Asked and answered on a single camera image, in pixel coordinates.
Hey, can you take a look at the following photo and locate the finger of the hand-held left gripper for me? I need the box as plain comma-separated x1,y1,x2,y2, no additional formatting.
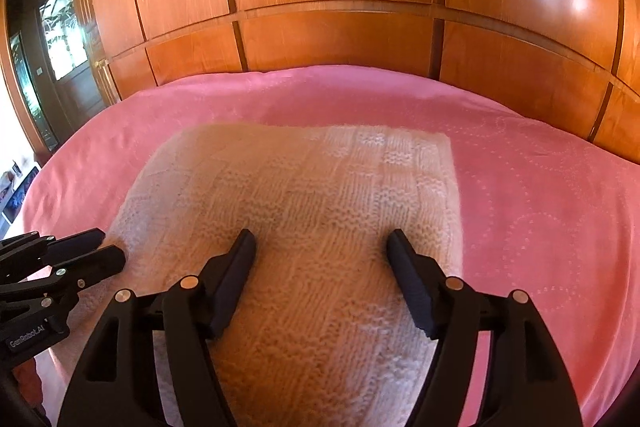
0,228,107,280
0,245,127,323

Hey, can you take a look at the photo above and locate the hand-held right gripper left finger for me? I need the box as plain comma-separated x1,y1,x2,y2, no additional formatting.
56,228,258,427

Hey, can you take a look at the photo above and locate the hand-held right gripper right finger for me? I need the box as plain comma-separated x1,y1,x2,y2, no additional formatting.
386,228,585,427

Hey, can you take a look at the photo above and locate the white knitted sweater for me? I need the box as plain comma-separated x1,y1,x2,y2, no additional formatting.
65,124,463,427

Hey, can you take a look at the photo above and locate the red cloth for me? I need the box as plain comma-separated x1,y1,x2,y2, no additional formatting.
12,352,52,425

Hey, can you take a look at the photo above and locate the dark flat screen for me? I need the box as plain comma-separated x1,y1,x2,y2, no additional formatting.
1,164,41,224

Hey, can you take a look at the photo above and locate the pink blanket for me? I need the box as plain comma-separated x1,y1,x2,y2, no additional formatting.
20,64,640,427

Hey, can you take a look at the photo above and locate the dark glass panel door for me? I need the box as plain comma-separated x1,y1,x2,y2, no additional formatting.
5,0,121,152

